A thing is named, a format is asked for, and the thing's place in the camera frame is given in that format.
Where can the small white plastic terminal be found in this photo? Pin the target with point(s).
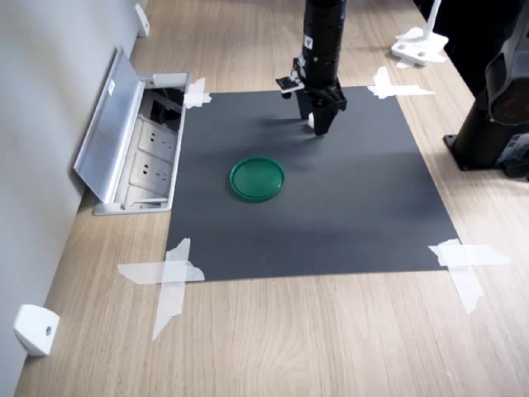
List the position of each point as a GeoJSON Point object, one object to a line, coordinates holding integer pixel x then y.
{"type": "Point", "coordinates": [311, 121]}

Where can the round green lid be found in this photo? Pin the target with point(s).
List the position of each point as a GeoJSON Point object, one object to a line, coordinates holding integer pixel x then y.
{"type": "Point", "coordinates": [257, 180]}

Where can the white masking tape piece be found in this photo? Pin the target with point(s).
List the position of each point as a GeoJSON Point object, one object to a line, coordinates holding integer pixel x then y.
{"type": "Point", "coordinates": [171, 273]}
{"type": "Point", "coordinates": [465, 260]}
{"type": "Point", "coordinates": [386, 87]}
{"type": "Point", "coordinates": [194, 97]}

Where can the dark grey mat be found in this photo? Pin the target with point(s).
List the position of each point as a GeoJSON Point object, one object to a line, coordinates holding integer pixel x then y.
{"type": "Point", "coordinates": [330, 227]}

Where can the grey fabric partition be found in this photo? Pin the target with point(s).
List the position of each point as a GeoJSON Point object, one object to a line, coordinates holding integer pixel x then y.
{"type": "Point", "coordinates": [33, 124]}

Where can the white taped stand bracket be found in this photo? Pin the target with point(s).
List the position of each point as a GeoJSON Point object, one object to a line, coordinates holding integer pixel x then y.
{"type": "Point", "coordinates": [417, 49]}

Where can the white partition foot bracket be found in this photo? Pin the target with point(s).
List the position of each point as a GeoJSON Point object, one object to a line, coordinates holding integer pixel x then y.
{"type": "Point", "coordinates": [142, 18]}
{"type": "Point", "coordinates": [35, 331]}

